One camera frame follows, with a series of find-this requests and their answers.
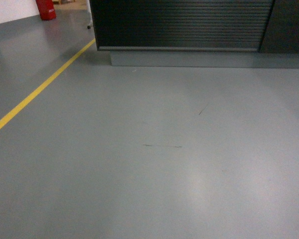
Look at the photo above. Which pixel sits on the wooden pallet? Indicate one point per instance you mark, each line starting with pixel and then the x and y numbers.
pixel 60 2

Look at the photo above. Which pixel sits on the red fire extinguisher box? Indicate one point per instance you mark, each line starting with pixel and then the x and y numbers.
pixel 46 9

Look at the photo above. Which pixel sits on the black checkout counter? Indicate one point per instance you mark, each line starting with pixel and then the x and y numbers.
pixel 198 33

